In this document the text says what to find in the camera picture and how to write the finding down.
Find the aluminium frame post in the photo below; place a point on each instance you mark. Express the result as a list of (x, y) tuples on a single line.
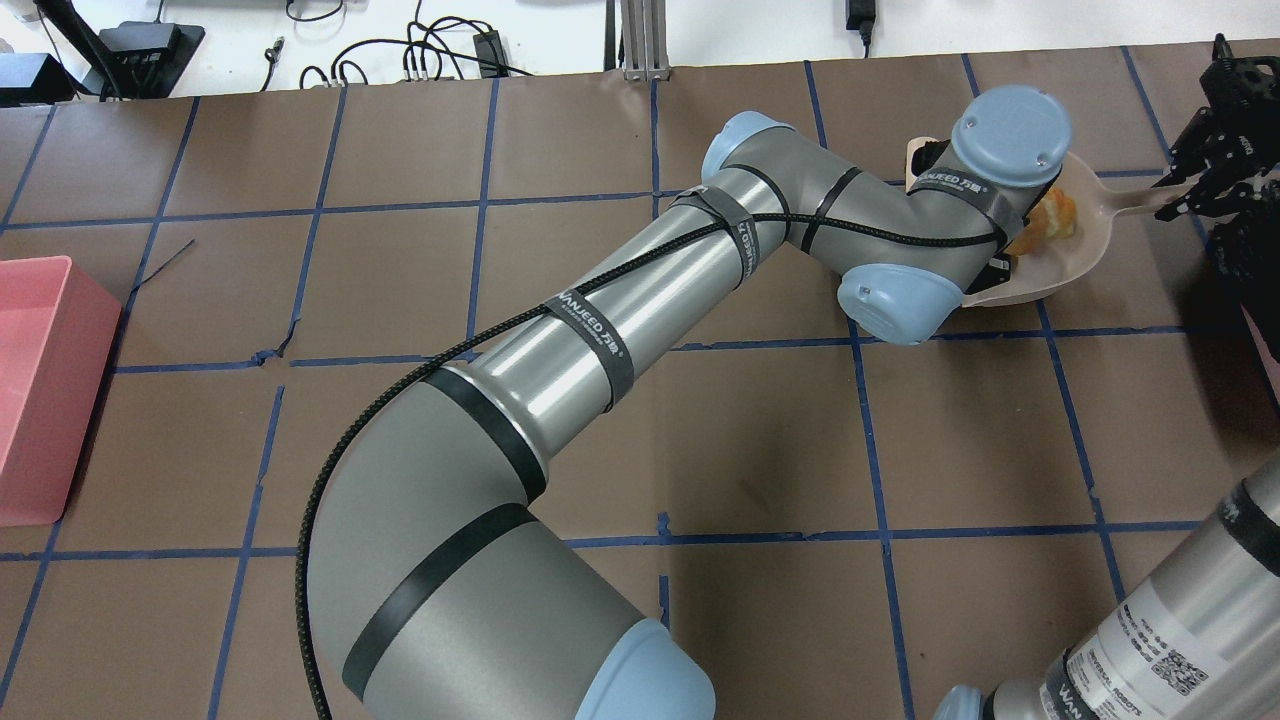
[(644, 41)]

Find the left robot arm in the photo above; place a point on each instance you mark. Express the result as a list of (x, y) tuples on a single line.
[(422, 575)]

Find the orange crusty bread piece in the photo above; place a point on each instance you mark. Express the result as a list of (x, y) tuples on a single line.
[(1052, 218)]

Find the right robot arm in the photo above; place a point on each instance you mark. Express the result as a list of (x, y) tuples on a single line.
[(1196, 639)]

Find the white plastic dustpan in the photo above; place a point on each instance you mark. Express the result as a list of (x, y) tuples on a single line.
[(1006, 280)]

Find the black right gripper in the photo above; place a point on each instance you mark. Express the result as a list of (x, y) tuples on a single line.
[(1262, 243)]

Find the pink plastic bin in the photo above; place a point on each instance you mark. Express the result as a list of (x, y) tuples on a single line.
[(57, 327)]

